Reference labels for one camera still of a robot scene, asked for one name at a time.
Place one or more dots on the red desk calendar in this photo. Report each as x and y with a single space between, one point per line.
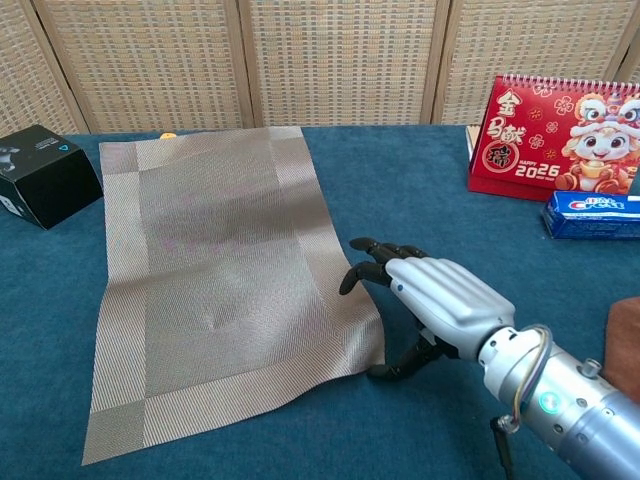
525 135

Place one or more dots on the brown leather piece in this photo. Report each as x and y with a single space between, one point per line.
625 330

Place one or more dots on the woven bamboo folding screen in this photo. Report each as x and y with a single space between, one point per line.
340 60

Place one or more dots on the gray woven placemat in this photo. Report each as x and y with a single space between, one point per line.
225 280

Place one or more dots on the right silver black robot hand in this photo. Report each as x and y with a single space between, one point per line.
445 295

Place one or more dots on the blue toothpaste box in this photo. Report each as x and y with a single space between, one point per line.
595 215

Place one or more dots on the black product box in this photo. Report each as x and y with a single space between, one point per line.
50 185

